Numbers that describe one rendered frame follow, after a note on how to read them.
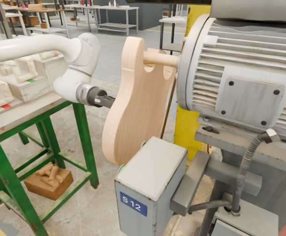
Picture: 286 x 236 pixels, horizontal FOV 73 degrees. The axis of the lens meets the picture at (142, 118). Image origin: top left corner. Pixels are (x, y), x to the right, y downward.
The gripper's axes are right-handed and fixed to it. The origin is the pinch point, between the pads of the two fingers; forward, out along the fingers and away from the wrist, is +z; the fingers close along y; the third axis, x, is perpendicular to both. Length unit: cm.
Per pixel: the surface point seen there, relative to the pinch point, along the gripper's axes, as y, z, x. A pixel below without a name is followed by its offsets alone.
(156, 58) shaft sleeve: 6.8, 5.8, 18.1
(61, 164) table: -61, -96, -80
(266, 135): 16.7, 37.7, 6.4
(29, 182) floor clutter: -33, -97, -89
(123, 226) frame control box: 23.2, 16.5, -23.6
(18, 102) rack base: 2, -67, -15
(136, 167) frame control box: 26.5, 17.3, -6.9
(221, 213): 6.3, 35.7, -18.0
